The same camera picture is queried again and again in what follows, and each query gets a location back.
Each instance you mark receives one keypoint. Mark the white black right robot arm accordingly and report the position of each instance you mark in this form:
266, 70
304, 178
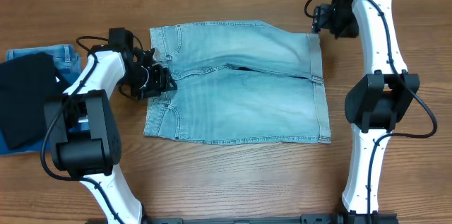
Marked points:
378, 101

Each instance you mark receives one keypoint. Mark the folded blue jeans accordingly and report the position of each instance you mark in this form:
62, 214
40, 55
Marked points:
65, 59

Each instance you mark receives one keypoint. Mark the light blue denim shorts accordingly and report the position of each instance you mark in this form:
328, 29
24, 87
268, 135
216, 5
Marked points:
239, 82

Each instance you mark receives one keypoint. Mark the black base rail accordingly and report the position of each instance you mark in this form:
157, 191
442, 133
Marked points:
307, 218

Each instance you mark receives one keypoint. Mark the black folded garment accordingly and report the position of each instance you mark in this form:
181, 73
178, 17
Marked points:
26, 82

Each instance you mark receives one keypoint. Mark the dark blue folded garment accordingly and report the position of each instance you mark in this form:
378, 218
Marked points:
35, 146

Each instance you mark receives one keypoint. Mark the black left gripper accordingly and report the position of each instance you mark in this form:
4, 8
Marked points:
155, 80

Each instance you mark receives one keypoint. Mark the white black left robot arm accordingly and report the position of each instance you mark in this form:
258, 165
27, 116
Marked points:
82, 143

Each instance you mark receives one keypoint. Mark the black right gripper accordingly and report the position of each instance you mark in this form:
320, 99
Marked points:
318, 18

